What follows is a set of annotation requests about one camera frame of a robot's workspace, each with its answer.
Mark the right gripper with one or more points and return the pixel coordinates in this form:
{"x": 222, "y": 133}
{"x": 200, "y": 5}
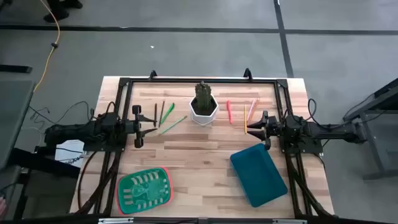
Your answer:
{"x": 275, "y": 127}

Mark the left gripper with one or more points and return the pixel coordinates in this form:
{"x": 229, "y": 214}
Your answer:
{"x": 132, "y": 128}

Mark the yellow pencil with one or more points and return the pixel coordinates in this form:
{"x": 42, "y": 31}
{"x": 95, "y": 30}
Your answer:
{"x": 245, "y": 119}

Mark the pink pen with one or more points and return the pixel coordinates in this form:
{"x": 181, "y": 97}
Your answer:
{"x": 251, "y": 110}

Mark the green pencil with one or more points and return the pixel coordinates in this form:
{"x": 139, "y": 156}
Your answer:
{"x": 173, "y": 124}

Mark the red pen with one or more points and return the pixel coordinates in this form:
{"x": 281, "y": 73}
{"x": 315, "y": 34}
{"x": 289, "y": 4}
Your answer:
{"x": 229, "y": 112}

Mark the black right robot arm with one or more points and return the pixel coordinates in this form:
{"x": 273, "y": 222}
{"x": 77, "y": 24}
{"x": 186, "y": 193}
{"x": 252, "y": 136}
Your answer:
{"x": 329, "y": 130}

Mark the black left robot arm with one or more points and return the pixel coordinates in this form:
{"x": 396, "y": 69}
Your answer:
{"x": 77, "y": 132}

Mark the short dark pen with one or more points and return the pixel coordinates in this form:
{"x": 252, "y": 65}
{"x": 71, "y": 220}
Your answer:
{"x": 155, "y": 111}

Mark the dark brown pencil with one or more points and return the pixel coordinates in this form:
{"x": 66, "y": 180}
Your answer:
{"x": 161, "y": 114}

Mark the green pen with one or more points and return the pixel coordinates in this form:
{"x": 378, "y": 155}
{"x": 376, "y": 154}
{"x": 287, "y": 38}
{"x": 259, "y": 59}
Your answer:
{"x": 168, "y": 113}

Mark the teal plastic bin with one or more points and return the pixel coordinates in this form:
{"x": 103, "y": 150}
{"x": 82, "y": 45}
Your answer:
{"x": 258, "y": 175}

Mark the white hexagonal plant pot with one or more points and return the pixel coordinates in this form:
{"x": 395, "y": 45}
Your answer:
{"x": 202, "y": 119}

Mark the green cactus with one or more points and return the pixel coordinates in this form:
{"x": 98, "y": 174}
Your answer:
{"x": 203, "y": 96}

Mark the green basket with red rim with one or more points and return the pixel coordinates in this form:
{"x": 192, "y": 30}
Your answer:
{"x": 144, "y": 191}

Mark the white paper sheet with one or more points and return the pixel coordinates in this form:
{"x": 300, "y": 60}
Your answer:
{"x": 70, "y": 151}

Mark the black crossbar silver brackets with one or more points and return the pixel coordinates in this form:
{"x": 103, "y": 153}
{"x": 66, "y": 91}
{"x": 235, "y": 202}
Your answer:
{"x": 199, "y": 221}

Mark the black stand beam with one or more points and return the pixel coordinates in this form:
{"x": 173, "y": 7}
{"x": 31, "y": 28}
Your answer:
{"x": 43, "y": 161}

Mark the dark grey desk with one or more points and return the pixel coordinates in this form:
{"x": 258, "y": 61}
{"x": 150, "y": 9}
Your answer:
{"x": 370, "y": 109}

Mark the grey side table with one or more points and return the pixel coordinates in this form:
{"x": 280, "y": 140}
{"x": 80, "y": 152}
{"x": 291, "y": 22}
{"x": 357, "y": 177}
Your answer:
{"x": 14, "y": 121}

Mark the person's shoe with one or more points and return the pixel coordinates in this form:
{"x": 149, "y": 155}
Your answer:
{"x": 56, "y": 16}
{"x": 72, "y": 3}

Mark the black flat bar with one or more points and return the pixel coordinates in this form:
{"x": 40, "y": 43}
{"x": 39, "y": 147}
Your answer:
{"x": 15, "y": 69}

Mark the person's hand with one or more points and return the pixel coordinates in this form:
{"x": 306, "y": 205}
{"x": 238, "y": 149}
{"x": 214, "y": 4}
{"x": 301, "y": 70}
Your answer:
{"x": 2, "y": 207}

